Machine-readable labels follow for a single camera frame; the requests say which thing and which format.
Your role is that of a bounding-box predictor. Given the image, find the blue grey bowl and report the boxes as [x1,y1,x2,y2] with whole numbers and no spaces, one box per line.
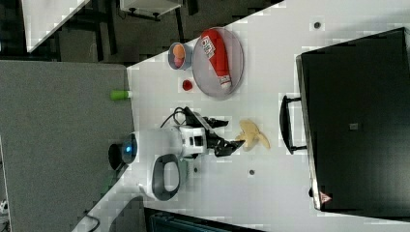
[167,43,193,71]

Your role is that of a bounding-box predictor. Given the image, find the peeled toy banana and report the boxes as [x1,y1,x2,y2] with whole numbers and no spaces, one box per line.
[235,119,271,151]

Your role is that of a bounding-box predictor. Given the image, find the red ketchup bottle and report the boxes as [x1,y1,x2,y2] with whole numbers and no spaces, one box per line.
[200,29,232,90]

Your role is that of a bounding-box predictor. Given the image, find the orange toy fruit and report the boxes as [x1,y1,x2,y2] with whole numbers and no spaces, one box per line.
[173,43,185,59]

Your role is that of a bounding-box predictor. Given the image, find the black toaster oven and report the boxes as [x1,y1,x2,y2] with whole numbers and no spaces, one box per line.
[295,28,410,221]

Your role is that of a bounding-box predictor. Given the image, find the green perforated colander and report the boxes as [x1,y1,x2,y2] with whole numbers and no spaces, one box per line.
[179,159,190,182]

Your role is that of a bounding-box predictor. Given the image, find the green cylinder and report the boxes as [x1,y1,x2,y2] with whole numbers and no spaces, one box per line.
[110,90,132,101]

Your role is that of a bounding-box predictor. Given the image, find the pink toy fruit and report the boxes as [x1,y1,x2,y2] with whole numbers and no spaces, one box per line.
[174,57,184,69]

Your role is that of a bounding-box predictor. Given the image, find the grey round plate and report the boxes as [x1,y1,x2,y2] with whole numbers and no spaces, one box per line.
[191,27,244,101]

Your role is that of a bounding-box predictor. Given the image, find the red toy strawberry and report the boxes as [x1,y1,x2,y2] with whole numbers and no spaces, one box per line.
[183,80,192,91]

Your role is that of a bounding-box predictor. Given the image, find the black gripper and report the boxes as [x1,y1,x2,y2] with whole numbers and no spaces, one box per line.
[183,106,245,157]

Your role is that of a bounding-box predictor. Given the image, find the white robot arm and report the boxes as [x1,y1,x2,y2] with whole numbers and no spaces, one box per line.
[107,106,245,201]

